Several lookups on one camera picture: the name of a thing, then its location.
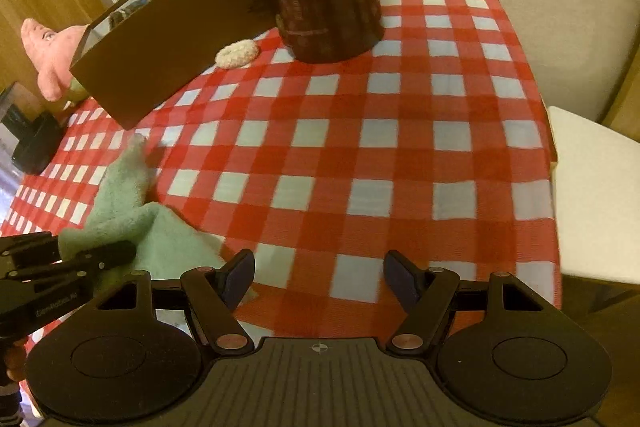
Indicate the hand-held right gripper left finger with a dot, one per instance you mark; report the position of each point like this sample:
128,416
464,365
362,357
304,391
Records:
240,279

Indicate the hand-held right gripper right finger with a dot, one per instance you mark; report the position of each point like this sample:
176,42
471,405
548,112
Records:
400,279

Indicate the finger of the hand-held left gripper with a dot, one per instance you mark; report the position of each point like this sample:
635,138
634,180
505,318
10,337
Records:
100,256
30,249

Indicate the green fleece cloth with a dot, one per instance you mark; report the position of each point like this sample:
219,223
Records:
125,207

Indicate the dark brown box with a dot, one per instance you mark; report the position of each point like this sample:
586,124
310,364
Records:
165,42

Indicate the person's left hand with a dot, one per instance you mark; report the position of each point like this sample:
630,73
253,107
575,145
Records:
12,359

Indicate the red white checkered tablecloth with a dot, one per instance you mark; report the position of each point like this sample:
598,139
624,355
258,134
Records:
350,132

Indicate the pink plush toy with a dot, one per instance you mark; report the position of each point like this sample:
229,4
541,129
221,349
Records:
50,52

